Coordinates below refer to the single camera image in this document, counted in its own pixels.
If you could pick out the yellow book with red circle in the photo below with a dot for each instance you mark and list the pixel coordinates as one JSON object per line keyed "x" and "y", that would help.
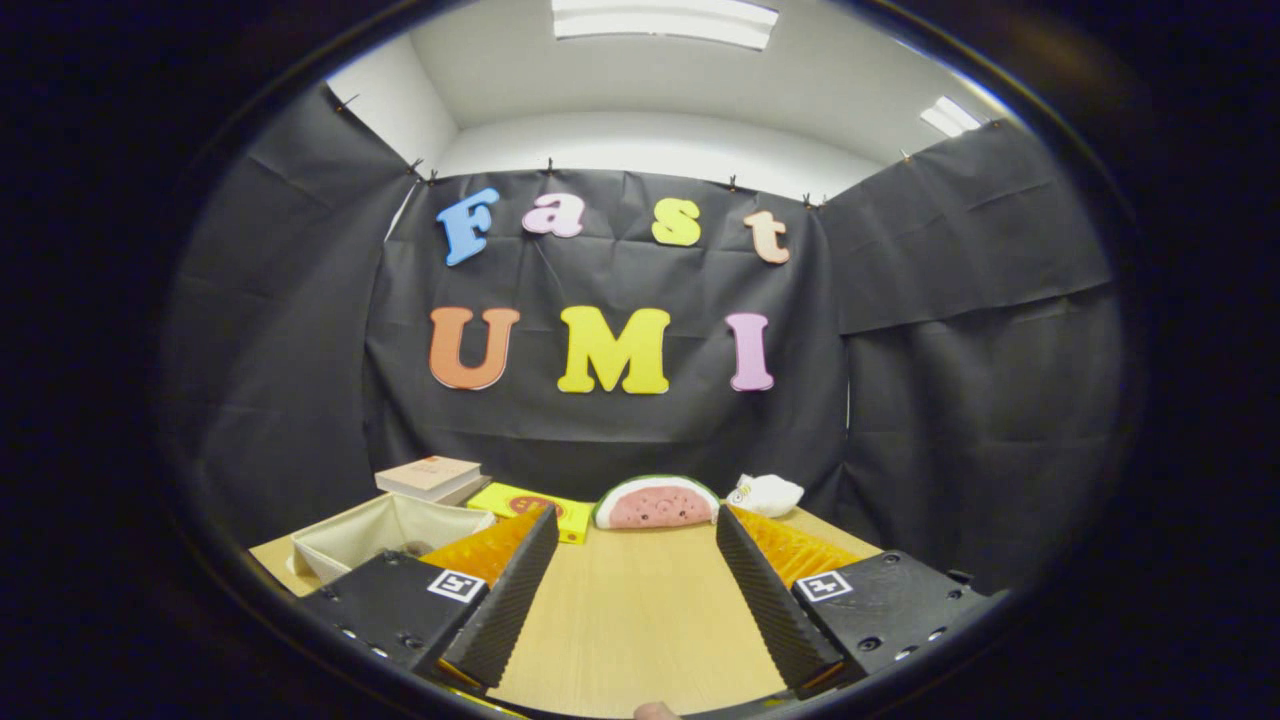
{"x": 500, "y": 497}

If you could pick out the large ceiling light panel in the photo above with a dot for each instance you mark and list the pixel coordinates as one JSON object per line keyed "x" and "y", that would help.
{"x": 660, "y": 20}

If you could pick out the beige cover book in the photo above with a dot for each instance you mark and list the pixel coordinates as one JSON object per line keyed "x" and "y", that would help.
{"x": 430, "y": 472}

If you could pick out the cream fabric storage box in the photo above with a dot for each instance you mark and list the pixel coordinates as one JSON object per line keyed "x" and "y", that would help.
{"x": 340, "y": 545}

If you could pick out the black table edge bracket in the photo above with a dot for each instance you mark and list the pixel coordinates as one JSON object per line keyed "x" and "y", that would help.
{"x": 960, "y": 577}

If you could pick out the white plush toy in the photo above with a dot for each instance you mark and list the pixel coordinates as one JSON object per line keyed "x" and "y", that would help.
{"x": 770, "y": 495}

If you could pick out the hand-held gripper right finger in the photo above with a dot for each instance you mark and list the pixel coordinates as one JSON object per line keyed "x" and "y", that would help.
{"x": 770, "y": 610}

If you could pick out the watermelon slice plush toy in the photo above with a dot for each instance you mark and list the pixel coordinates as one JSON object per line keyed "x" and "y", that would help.
{"x": 655, "y": 505}

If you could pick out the small ceiling light panel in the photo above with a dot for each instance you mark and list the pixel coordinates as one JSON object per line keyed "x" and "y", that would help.
{"x": 950, "y": 115}

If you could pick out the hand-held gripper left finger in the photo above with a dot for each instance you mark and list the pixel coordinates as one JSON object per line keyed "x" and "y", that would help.
{"x": 505, "y": 610}

